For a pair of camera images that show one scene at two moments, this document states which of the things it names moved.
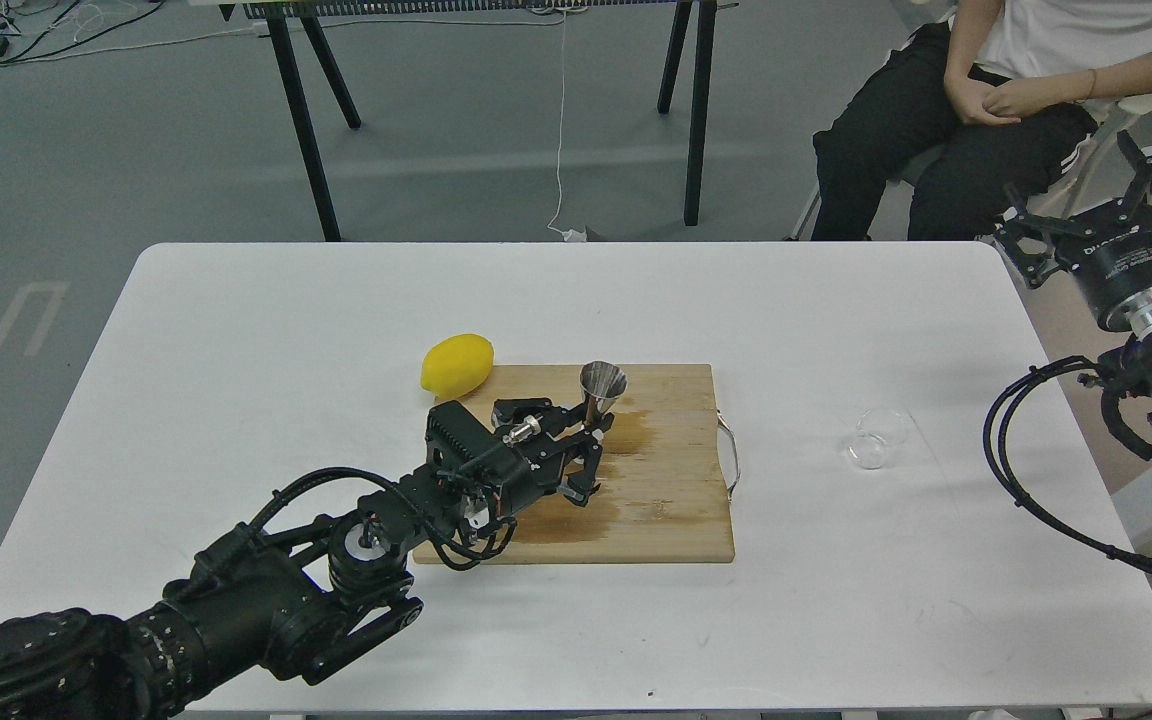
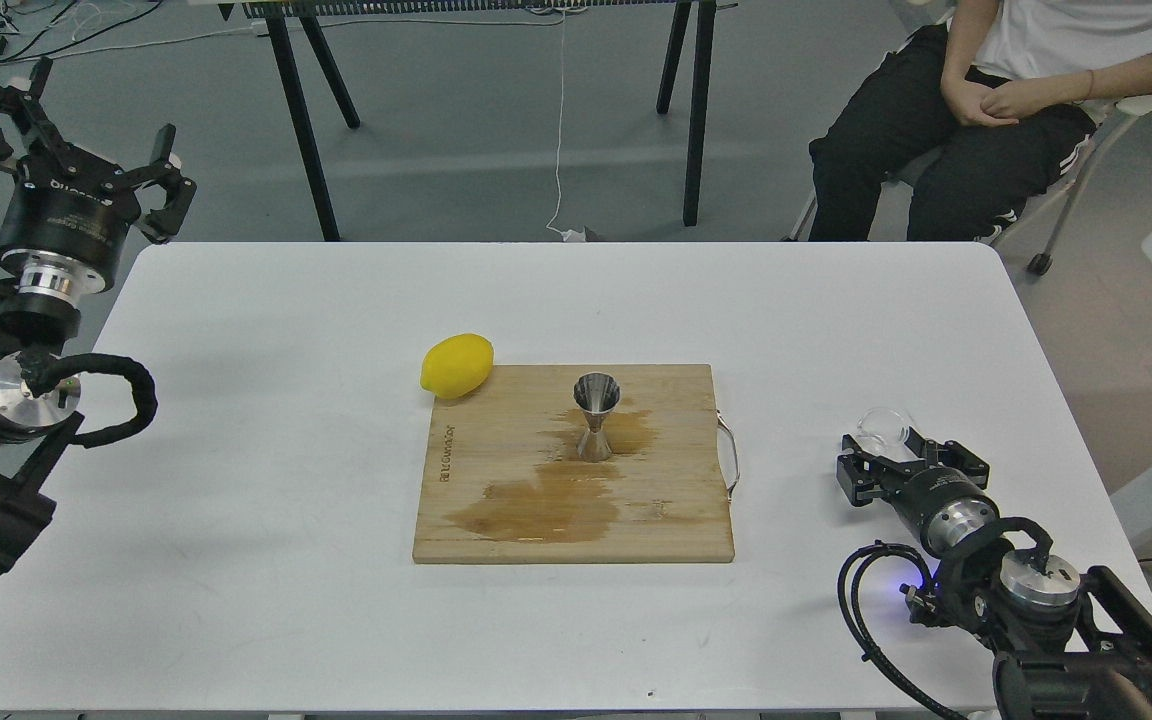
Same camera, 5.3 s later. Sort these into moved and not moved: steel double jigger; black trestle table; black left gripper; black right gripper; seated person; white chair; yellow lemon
Moved: steel double jigger; black right gripper; black left gripper
Not moved: seated person; black trestle table; yellow lemon; white chair
